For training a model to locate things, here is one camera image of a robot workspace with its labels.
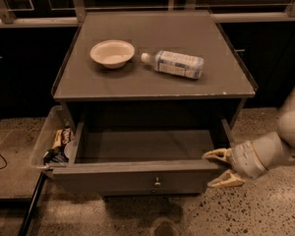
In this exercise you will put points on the metal railing frame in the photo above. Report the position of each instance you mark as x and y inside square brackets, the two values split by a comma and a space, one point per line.
[37, 13]

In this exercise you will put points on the dark chip bag in bin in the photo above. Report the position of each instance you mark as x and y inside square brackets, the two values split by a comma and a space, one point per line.
[56, 155]

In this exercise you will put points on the clear plastic water bottle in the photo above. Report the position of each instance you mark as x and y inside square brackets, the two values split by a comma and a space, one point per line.
[175, 64]

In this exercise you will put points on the white cup in bin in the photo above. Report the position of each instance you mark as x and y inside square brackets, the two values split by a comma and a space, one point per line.
[68, 150]

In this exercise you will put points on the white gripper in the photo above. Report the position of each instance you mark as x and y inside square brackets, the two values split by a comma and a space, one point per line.
[242, 158]

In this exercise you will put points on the grey drawer cabinet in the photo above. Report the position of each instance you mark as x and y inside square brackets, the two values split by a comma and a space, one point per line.
[136, 96]

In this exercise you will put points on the white bowl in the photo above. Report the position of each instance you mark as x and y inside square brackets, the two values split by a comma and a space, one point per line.
[112, 54]

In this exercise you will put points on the grey top drawer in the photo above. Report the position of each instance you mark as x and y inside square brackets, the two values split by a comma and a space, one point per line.
[160, 161]

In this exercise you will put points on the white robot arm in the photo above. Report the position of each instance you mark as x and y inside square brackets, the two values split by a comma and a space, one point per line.
[278, 148]

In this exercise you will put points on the snack bag in bin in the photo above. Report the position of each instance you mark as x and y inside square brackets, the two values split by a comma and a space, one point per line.
[62, 138]

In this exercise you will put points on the clear plastic storage bin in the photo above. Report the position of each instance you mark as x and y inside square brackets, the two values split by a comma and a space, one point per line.
[56, 120]

